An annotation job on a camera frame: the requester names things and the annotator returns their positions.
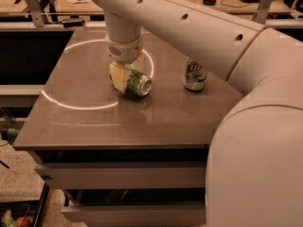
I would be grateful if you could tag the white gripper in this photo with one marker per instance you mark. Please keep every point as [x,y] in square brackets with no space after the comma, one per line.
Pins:
[125,51]

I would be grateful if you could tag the green soda can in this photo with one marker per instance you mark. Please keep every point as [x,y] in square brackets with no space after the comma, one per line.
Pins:
[138,83]

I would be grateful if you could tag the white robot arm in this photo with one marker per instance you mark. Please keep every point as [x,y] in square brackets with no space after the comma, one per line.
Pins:
[254,171]

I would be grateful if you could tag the white 7up can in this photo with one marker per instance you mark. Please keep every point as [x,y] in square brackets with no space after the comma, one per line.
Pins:
[194,76]

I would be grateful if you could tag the grey drawer cabinet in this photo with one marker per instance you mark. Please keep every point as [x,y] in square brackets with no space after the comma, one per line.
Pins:
[80,117]

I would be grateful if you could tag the upper cabinet drawer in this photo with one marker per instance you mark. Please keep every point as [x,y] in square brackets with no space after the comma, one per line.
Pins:
[123,175]

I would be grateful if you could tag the cabinet drawer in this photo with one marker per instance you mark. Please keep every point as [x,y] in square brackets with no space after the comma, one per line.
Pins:
[123,175]
[137,215]

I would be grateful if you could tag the lower cabinet drawer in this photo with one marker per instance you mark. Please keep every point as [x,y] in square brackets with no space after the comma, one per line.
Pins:
[137,215]

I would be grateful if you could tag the black crate with items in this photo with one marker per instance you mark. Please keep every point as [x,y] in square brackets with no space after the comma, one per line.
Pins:
[23,213]

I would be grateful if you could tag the left metal bracket post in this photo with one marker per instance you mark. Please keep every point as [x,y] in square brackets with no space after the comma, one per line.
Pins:
[36,13]

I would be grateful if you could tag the metal bracket post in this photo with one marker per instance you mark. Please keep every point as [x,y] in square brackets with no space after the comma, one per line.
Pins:
[260,16]
[36,13]

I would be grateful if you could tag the right metal bracket post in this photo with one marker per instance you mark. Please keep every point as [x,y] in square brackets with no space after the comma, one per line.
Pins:
[260,16]

